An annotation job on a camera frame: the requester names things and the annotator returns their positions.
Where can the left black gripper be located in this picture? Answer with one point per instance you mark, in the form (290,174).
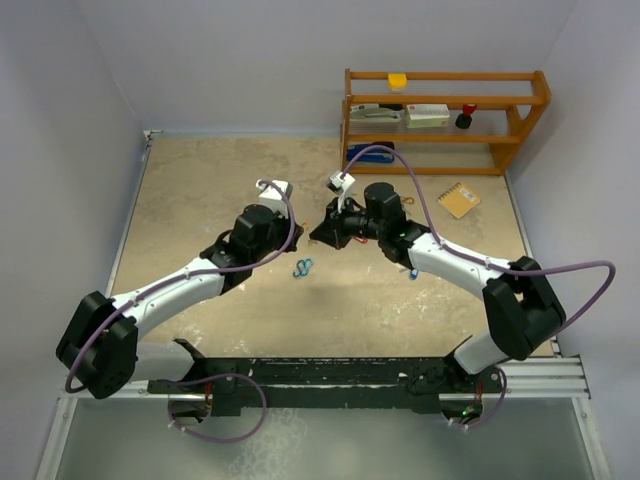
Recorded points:
(284,223)

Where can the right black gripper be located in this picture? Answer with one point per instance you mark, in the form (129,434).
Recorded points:
(331,230)

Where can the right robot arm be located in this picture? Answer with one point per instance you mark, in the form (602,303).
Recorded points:
(521,307)

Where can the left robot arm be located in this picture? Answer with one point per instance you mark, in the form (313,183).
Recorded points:
(101,345)

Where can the dark blue S carabiner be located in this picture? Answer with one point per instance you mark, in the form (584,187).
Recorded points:
(306,267)

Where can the blue stapler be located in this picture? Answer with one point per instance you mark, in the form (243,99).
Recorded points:
(374,152)

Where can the grey stapler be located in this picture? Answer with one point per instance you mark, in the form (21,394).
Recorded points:
(376,113)

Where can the yellow spiral notebook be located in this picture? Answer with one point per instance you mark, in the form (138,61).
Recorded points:
(459,200)

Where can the white red box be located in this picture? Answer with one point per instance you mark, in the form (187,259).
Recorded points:
(426,115)

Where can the wooden shelf rack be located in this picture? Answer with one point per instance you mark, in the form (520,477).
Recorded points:
(498,110)

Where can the yellow block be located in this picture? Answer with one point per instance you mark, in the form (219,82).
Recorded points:
(397,82)

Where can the red black stamp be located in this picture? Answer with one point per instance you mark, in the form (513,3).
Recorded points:
(464,119)

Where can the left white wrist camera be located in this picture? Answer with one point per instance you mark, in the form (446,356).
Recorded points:
(275,194)

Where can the black base frame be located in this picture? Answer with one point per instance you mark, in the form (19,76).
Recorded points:
(424,385)

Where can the aluminium rail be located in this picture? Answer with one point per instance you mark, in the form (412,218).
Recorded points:
(536,377)

